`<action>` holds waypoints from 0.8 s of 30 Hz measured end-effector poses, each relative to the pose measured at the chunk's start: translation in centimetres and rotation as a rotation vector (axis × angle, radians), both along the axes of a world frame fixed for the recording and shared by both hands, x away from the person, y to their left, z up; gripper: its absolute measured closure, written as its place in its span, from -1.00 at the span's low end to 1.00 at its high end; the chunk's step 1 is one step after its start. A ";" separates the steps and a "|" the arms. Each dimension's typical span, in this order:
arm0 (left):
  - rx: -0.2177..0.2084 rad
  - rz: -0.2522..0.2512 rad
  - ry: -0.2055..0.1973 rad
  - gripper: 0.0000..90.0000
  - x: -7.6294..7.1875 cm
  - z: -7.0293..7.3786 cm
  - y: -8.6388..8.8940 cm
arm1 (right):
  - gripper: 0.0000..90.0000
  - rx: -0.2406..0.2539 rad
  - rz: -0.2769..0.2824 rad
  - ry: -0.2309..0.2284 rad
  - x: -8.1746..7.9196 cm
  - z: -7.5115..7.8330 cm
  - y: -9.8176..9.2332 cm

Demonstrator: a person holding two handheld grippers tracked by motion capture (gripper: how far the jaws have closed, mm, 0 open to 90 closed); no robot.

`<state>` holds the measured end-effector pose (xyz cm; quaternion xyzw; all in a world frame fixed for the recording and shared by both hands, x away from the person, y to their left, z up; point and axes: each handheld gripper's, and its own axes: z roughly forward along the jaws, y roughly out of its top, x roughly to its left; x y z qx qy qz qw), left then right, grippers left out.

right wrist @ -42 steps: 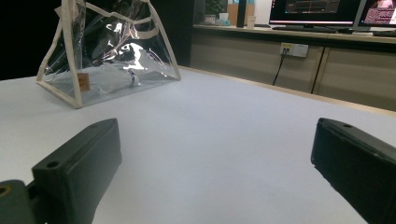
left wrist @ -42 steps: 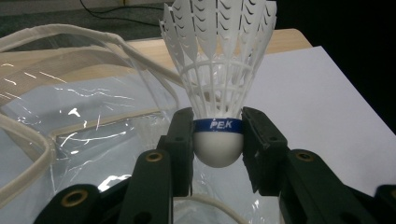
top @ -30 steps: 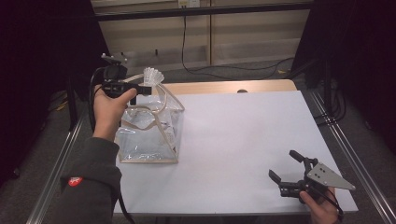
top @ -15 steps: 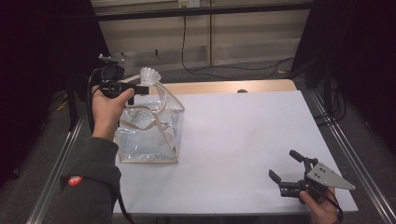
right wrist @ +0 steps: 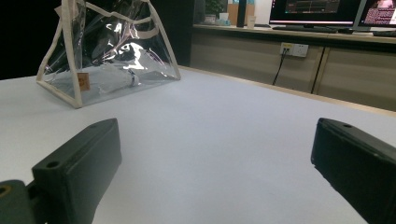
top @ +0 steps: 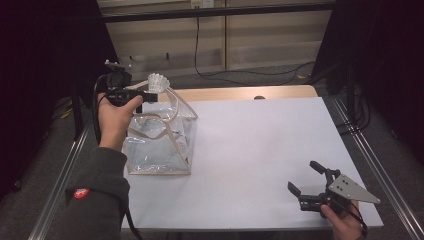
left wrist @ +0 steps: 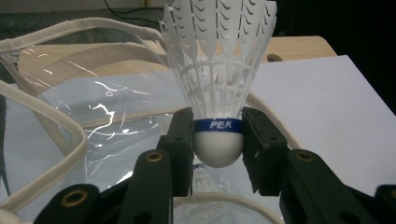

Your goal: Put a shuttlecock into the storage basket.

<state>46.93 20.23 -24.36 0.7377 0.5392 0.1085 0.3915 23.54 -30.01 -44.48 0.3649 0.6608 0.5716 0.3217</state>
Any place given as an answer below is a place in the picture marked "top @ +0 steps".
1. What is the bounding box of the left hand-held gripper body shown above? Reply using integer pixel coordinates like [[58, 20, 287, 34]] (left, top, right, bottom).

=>
[[104, 59, 148, 108]]

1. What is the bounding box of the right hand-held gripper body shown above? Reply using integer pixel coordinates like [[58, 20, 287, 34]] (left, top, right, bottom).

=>
[[298, 173, 382, 216]]

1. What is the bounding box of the white feather shuttlecock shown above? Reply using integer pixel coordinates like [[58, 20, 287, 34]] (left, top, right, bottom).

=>
[[174, 131, 190, 158], [146, 72, 171, 95]]

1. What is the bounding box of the clear bag with beige trim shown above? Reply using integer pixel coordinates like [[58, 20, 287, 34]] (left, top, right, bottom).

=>
[[122, 79, 199, 176]]

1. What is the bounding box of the person's left hand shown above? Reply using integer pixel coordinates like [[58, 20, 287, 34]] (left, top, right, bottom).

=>
[[97, 92, 145, 153]]

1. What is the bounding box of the person's right hand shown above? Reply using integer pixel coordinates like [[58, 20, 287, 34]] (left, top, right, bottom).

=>
[[320, 199, 365, 240]]

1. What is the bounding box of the white table mat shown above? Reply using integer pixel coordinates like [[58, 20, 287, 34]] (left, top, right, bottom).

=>
[[120, 96, 384, 232]]

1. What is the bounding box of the black metal stand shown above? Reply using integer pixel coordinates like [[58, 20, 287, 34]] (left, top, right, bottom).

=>
[[71, 79, 101, 141], [326, 63, 358, 124]]

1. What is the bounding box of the dark curtain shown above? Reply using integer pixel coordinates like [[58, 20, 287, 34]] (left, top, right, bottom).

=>
[[0, 0, 124, 201], [313, 0, 424, 164]]

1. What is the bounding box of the beige wooden cabinet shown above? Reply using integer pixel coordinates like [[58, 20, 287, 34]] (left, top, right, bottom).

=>
[[98, 0, 334, 78]]

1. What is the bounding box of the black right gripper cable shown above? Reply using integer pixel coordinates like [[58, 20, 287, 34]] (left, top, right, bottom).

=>
[[333, 198, 369, 238]]

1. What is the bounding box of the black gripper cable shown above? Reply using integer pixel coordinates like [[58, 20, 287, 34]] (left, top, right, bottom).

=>
[[333, 198, 369, 238], [92, 73, 144, 240]]

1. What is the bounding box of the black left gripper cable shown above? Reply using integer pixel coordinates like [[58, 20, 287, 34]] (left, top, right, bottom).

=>
[[92, 73, 144, 240]]

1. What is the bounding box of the metal floor rail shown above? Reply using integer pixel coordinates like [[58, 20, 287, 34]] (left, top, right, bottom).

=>
[[333, 96, 424, 240], [28, 123, 93, 240]]

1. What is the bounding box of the yellow floor cable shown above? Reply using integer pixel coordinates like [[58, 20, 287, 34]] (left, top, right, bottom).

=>
[[59, 106, 74, 120]]

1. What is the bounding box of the black floor cable bundle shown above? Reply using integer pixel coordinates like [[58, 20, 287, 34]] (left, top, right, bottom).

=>
[[336, 93, 371, 134]]

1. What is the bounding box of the black power cable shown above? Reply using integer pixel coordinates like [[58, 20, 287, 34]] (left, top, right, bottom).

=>
[[194, 16, 316, 86]]

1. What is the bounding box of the white wall socket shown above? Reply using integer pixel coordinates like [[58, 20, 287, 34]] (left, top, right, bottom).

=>
[[190, 0, 215, 9]]

